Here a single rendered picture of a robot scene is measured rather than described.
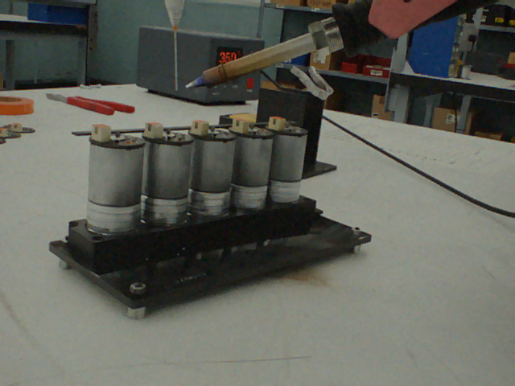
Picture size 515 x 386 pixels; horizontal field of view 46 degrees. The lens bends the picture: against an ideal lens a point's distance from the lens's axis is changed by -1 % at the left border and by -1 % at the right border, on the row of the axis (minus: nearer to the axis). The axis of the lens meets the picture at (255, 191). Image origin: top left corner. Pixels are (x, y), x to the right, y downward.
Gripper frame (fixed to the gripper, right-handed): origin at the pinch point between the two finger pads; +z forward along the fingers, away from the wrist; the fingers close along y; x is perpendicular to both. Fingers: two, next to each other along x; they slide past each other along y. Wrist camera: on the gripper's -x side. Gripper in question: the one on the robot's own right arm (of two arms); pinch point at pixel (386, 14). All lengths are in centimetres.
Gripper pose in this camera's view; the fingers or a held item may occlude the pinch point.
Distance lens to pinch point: 28.9
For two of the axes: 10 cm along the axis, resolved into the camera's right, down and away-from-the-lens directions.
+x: 8.2, 5.5, 1.5
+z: -5.7, 7.9, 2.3
